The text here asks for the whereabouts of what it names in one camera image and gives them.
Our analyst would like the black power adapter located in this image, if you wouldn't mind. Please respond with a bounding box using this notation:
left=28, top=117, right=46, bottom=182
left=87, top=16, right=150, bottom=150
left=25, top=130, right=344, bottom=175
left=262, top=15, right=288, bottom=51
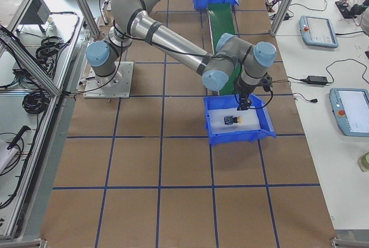
left=306, top=76, right=329, bottom=85

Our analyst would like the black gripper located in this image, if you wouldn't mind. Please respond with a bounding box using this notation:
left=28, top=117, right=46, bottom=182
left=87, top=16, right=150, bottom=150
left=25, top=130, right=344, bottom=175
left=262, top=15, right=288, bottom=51
left=234, top=77, right=256, bottom=111

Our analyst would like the yellow push button switch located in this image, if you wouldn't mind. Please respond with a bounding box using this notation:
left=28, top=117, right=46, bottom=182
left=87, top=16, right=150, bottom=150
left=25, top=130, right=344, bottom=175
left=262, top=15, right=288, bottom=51
left=224, top=116, right=242, bottom=125

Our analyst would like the green conveyor belt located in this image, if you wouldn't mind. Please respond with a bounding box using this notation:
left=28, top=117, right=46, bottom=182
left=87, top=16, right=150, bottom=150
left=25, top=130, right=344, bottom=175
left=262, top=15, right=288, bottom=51
left=202, top=3, right=252, bottom=95

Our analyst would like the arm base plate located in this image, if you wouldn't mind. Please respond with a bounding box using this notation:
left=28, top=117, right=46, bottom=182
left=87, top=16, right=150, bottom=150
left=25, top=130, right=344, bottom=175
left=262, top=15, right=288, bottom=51
left=82, top=61, right=134, bottom=99

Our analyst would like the aluminium frame post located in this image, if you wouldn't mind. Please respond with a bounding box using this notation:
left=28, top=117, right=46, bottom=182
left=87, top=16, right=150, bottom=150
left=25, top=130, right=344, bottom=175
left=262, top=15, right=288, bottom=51
left=270, top=0, right=292, bottom=36

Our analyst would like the teach pendant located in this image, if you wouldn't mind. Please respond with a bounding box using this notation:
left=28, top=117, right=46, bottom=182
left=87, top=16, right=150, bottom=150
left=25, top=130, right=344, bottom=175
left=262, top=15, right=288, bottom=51
left=329, top=88, right=368, bottom=137
left=299, top=16, right=338, bottom=48

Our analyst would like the teach pendant far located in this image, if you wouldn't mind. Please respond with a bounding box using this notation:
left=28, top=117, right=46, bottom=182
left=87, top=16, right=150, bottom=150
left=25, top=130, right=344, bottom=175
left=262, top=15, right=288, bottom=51
left=299, top=16, right=338, bottom=48

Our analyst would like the blue right plastic bin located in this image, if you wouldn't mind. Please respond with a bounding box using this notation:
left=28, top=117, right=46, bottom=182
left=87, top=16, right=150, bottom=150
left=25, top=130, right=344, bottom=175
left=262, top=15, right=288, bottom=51
left=203, top=94, right=276, bottom=145

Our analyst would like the teach pendant near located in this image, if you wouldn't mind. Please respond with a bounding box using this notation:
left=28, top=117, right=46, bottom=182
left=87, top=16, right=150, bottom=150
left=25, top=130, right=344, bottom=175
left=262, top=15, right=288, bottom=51
left=329, top=88, right=368, bottom=137

